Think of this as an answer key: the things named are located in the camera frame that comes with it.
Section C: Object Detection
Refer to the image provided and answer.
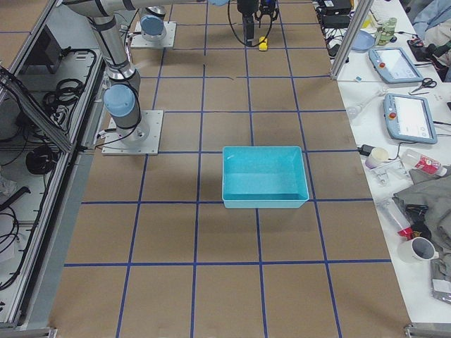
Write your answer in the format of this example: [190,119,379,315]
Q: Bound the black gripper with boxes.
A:
[237,0,278,28]

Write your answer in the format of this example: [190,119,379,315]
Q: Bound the yellow beetle toy car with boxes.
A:
[258,36,268,52]

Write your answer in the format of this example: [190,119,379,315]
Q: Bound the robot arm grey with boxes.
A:
[63,1,182,155]
[140,0,279,46]

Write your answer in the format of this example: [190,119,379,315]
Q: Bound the light blue bowl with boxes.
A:
[351,30,375,53]

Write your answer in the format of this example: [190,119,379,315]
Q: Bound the upper teach pendant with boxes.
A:
[368,48,424,84]

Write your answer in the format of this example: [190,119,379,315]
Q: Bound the teach pendant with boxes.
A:
[383,94,438,144]
[368,48,424,84]

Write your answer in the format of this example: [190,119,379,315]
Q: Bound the turquoise plastic bin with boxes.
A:
[222,146,309,208]

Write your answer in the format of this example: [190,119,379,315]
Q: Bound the scissors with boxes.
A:
[409,77,437,95]

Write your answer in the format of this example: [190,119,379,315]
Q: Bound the lower teach pendant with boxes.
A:
[383,94,438,144]

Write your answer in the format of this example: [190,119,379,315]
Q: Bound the paper cup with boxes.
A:
[364,147,389,169]

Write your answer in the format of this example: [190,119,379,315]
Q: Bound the clear plastic bottle red label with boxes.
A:
[401,149,447,177]

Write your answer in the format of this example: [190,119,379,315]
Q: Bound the red capped tube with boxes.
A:
[376,199,414,240]

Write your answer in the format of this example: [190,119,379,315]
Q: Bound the grey cloth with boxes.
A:
[393,166,450,265]

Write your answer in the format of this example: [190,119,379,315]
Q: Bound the white mug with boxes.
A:
[397,237,439,263]

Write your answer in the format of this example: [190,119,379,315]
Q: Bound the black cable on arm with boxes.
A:
[227,0,274,49]

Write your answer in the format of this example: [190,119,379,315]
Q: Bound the aluminium frame post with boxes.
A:
[330,0,373,80]

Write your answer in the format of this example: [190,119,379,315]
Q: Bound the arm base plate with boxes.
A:
[101,110,163,156]
[130,21,177,49]

